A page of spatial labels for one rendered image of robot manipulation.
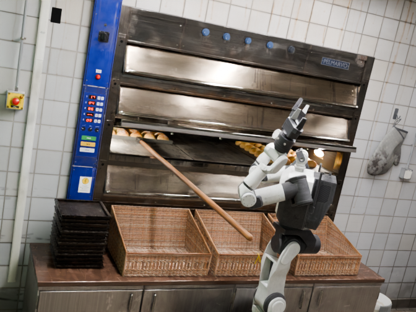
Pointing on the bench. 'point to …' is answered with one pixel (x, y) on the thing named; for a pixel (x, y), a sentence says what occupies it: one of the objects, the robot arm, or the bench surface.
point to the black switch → (103, 36)
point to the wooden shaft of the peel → (200, 194)
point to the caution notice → (85, 182)
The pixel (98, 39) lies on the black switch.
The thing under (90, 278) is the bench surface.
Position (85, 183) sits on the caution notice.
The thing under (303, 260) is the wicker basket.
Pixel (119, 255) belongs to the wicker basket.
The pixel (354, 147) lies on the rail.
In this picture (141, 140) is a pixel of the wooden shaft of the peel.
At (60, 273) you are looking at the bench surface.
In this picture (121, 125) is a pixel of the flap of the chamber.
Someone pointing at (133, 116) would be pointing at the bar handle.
